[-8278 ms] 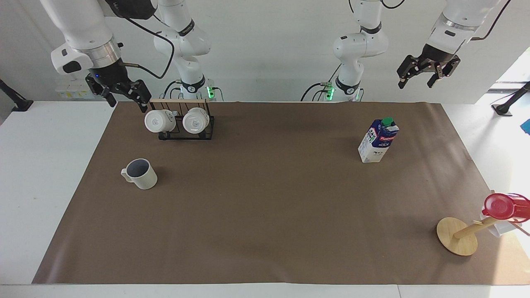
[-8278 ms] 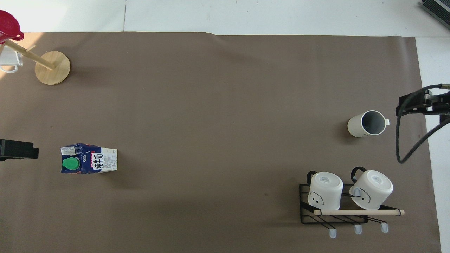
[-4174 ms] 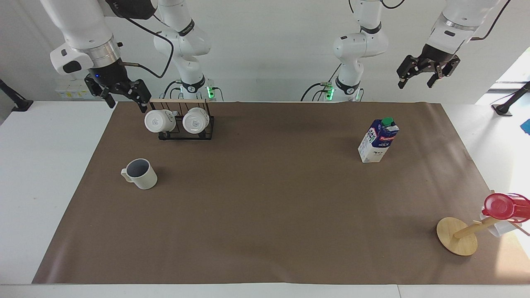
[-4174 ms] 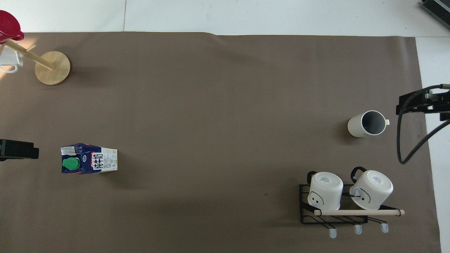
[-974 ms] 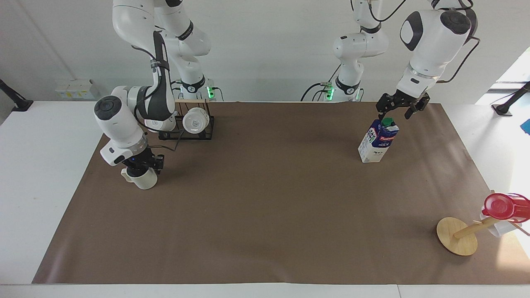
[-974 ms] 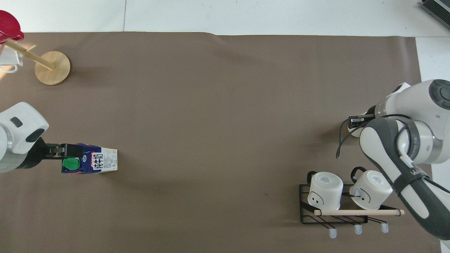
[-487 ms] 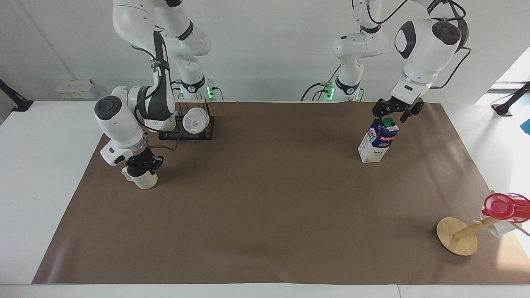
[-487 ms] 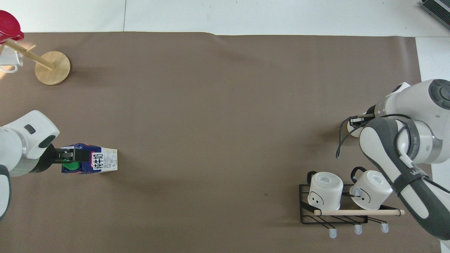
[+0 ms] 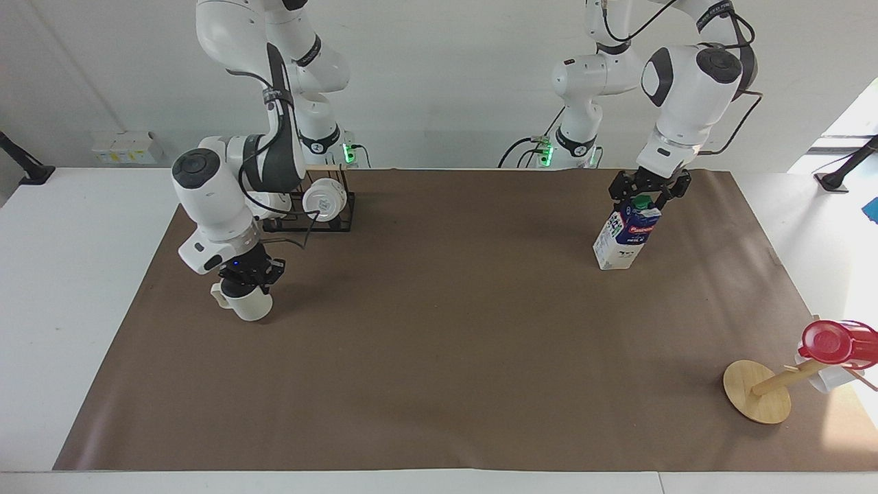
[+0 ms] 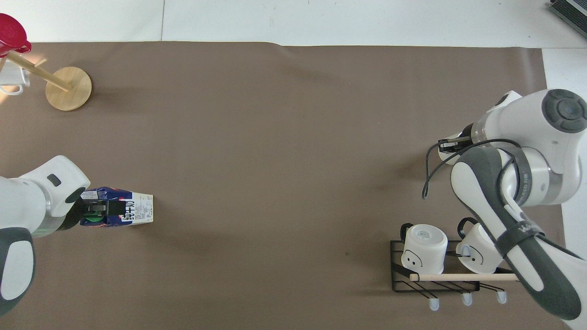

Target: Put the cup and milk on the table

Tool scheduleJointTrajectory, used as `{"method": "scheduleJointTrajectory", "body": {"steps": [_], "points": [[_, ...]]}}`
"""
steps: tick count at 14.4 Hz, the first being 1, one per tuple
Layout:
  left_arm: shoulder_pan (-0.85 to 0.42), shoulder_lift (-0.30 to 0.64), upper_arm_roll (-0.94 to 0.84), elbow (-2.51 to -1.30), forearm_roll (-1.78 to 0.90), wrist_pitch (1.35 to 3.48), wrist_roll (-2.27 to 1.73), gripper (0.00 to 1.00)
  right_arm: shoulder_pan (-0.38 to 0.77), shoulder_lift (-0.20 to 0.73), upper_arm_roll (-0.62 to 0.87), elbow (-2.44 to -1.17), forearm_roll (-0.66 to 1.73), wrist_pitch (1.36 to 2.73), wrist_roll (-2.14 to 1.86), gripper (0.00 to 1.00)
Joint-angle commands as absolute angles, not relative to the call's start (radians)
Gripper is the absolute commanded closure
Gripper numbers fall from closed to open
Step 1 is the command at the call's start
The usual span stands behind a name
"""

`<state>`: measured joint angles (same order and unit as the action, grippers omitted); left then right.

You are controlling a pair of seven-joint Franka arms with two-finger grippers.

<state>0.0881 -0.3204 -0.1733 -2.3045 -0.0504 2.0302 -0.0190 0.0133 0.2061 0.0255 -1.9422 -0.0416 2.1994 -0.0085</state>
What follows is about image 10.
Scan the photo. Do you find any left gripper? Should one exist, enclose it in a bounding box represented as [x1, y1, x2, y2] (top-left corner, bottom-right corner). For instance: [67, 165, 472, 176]
[58, 187, 93, 231]

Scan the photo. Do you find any white smiley face mug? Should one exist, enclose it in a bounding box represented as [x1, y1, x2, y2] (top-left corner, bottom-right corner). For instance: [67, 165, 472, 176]
[455, 217, 505, 275]
[399, 223, 449, 275]

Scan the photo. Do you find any grey laptop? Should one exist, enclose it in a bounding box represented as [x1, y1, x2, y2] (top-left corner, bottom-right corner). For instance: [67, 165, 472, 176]
[549, 0, 587, 35]

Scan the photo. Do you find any red cup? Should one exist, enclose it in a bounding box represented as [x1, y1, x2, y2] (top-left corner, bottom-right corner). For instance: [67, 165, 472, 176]
[0, 13, 32, 58]

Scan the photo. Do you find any black cable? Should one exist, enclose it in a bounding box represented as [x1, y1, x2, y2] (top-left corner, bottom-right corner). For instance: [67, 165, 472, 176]
[421, 138, 528, 207]

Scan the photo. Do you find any blue and white milk carton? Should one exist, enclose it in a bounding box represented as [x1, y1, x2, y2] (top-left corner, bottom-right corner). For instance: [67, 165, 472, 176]
[80, 186, 154, 228]

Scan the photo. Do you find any black wire cup rack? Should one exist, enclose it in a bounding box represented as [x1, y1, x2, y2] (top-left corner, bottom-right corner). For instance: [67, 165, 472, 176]
[390, 239, 521, 312]

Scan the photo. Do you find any wooden mug tree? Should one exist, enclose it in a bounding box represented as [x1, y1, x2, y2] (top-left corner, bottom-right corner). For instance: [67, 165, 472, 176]
[4, 49, 93, 112]

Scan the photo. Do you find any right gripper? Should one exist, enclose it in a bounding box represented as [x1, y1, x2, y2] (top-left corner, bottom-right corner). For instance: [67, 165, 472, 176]
[453, 123, 476, 150]

